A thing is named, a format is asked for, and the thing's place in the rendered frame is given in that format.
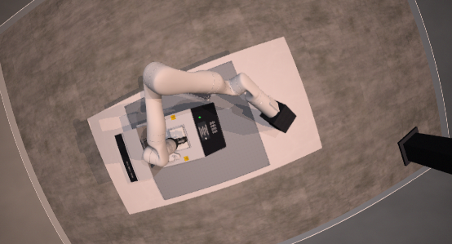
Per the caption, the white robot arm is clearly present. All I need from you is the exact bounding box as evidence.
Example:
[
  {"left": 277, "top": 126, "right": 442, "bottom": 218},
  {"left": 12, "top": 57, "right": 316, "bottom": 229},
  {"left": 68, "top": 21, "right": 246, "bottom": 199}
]
[{"left": 143, "top": 61, "right": 280, "bottom": 166}]

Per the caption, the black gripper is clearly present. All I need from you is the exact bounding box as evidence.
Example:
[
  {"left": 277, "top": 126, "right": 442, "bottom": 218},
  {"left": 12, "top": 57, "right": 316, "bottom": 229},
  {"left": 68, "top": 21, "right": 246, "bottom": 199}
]
[{"left": 167, "top": 136, "right": 188, "bottom": 149}]

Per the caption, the dark grey benchtop machine with lid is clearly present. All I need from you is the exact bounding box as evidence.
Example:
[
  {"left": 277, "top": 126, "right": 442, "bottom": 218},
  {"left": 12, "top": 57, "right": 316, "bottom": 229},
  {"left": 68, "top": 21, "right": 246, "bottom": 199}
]
[{"left": 111, "top": 103, "right": 226, "bottom": 184}]

